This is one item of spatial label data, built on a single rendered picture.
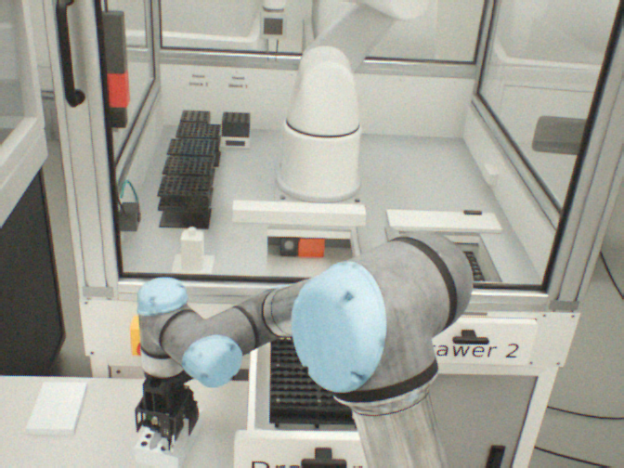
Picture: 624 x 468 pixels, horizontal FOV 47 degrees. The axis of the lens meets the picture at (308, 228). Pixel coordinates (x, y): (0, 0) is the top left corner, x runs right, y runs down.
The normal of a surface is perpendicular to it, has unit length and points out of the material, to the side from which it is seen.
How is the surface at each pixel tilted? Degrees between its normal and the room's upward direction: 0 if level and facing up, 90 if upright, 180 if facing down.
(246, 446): 90
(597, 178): 90
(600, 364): 0
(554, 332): 90
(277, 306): 71
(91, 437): 0
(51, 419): 0
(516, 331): 90
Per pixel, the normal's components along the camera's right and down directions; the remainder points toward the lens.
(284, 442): 0.04, 0.51
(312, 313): -0.76, 0.17
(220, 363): 0.69, 0.40
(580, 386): 0.06, -0.86
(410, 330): 0.63, -0.05
